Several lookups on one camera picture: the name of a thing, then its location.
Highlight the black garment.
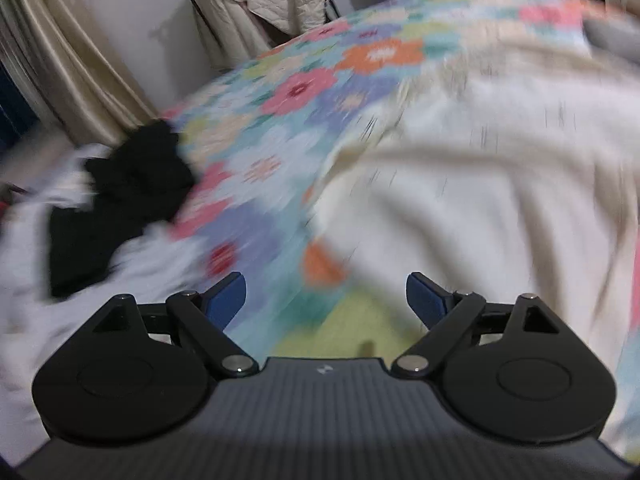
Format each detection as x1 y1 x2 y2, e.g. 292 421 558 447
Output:
47 119 196 298

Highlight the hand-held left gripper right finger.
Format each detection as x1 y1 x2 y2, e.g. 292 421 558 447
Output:
391 272 576 378

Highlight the floral quilt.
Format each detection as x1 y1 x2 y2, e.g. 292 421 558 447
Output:
160 0 640 446

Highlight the cream garment with bow print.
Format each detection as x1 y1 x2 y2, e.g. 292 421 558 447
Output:
305 35 640 461

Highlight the light grey garment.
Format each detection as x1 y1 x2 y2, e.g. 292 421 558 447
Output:
0 142 241 461

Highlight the window with white frame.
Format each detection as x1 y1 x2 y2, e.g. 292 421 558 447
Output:
0 55 41 151

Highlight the beige curtain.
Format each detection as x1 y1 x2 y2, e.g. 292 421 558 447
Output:
0 0 161 151

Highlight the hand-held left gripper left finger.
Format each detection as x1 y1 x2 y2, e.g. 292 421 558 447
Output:
75 272 258 378

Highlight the cream hanging cloth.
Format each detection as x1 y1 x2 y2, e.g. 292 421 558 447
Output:
192 0 271 71

